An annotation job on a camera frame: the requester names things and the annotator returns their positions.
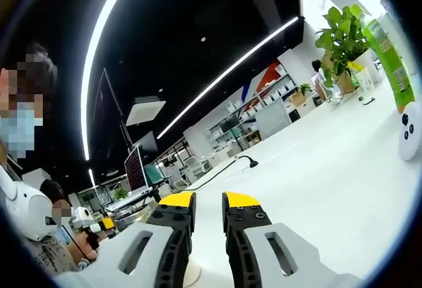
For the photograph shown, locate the hanging dark display panel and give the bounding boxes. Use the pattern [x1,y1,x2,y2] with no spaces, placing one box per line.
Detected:
[92,68,125,134]

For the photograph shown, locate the person's left hand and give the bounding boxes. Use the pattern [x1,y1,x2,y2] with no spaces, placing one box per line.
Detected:
[82,234,100,262]

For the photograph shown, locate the ceiling air conditioner unit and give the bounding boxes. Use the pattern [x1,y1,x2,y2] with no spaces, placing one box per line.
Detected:
[125,96,167,127]

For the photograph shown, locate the glass seasoning bottle brown powder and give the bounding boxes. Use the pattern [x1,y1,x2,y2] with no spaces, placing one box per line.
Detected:
[110,204,160,233]

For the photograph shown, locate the black desk monitor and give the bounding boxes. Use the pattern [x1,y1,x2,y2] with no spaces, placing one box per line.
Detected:
[220,116,241,134]

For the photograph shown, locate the bright window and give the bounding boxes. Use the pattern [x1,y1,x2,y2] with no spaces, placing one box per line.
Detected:
[295,0,408,57]

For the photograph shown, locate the person's masked head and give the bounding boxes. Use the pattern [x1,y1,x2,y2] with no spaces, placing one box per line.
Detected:
[0,42,59,170]

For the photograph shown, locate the white handheld controller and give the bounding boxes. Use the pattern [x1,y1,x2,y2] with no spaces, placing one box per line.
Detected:
[396,101,422,161]

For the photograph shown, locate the small plant in brown box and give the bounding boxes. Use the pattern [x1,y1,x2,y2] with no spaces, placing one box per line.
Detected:
[289,83,313,107]

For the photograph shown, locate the black hanging monitor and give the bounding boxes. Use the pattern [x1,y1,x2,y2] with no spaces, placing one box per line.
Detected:
[133,130,160,154]

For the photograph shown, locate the black cable with plug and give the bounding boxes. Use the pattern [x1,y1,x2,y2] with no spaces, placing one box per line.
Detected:
[187,155,260,192]

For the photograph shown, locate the green potted plant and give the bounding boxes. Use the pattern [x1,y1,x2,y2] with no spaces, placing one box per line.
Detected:
[314,3,380,95]

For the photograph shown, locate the teal office chair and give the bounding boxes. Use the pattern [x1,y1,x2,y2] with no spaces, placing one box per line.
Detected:
[144,164,165,187]

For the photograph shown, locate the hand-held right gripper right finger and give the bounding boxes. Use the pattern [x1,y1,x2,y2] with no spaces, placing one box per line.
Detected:
[222,191,363,288]

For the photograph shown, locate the white paper cup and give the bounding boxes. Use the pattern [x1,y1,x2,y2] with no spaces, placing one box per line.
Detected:
[354,65,377,88]

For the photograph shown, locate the silver laptop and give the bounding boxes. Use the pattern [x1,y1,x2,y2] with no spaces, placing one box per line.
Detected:
[107,144,155,212]

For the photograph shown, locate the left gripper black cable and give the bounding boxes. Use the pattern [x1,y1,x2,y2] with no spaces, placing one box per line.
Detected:
[65,224,92,263]

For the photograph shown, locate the grey partition panel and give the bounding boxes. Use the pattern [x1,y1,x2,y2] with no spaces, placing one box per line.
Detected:
[255,98,293,140]

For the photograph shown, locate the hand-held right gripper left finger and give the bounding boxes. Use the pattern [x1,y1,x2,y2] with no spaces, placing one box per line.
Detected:
[54,191,197,288]

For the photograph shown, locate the brown paper bag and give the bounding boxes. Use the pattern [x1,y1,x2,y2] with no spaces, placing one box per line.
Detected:
[334,69,357,95]

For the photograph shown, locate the row of white storage boxes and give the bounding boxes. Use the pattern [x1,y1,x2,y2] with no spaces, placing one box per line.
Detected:
[224,65,297,121]

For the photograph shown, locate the white storage shelf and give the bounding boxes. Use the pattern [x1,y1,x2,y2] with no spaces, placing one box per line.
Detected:
[206,63,298,151]

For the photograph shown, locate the long ceiling light strip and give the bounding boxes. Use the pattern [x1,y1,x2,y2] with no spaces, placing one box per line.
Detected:
[156,16,300,140]
[80,0,138,163]

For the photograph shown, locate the green drink bottle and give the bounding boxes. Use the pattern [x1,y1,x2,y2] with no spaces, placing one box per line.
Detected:
[360,11,417,115]

